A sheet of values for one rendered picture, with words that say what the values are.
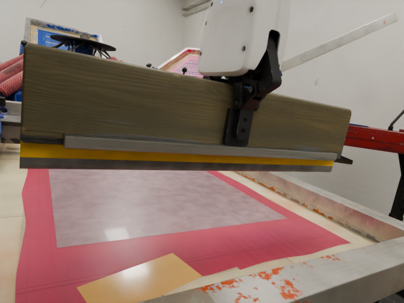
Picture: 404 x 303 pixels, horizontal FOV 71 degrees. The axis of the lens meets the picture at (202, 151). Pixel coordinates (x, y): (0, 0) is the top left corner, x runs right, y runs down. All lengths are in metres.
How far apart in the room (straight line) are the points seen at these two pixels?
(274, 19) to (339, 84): 2.42
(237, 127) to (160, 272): 0.17
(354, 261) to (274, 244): 0.10
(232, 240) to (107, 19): 4.77
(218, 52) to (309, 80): 2.61
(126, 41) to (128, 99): 4.79
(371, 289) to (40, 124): 0.33
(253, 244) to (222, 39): 0.25
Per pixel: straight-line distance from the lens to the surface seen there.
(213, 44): 0.33
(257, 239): 0.40
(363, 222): 0.52
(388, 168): 2.44
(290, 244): 0.41
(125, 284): 0.29
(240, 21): 0.30
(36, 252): 0.34
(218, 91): 0.30
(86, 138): 0.24
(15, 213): 0.43
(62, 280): 0.30
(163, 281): 0.29
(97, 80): 0.25
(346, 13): 2.87
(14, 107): 0.94
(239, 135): 0.30
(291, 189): 0.60
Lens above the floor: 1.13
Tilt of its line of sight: 11 degrees down
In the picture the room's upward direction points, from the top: 8 degrees clockwise
